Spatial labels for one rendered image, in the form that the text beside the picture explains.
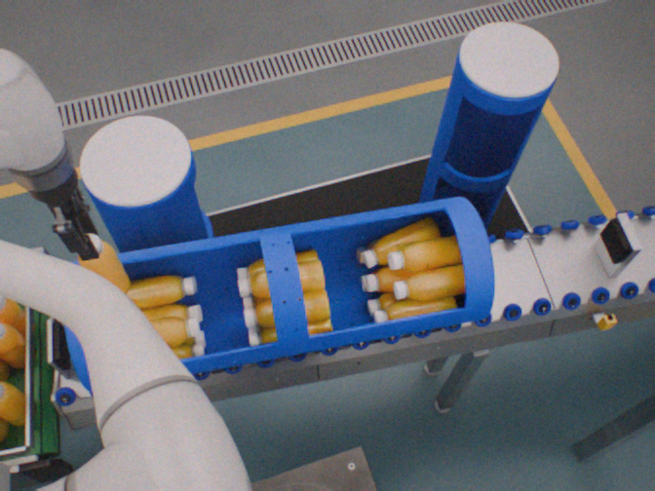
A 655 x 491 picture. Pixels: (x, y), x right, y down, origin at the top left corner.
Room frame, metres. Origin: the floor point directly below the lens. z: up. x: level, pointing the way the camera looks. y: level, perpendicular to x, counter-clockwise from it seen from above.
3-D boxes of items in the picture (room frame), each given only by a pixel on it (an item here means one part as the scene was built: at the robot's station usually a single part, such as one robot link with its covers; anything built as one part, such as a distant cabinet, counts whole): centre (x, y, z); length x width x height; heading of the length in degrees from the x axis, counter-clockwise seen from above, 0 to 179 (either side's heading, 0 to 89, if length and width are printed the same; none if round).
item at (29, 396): (0.49, 0.66, 0.96); 0.40 x 0.01 x 0.03; 14
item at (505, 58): (1.40, -0.50, 1.03); 0.28 x 0.28 x 0.01
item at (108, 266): (0.55, 0.41, 1.33); 0.07 x 0.07 x 0.17
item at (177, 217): (1.00, 0.49, 0.59); 0.28 x 0.28 x 0.88
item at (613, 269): (0.82, -0.71, 1.00); 0.10 x 0.04 x 0.15; 14
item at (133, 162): (1.00, 0.49, 1.03); 0.28 x 0.28 x 0.01
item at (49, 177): (0.56, 0.41, 1.67); 0.09 x 0.09 x 0.06
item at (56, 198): (0.56, 0.41, 1.60); 0.08 x 0.07 x 0.09; 13
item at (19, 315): (0.58, 0.73, 0.98); 0.07 x 0.07 x 0.17
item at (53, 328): (0.51, 0.59, 0.99); 0.10 x 0.02 x 0.12; 14
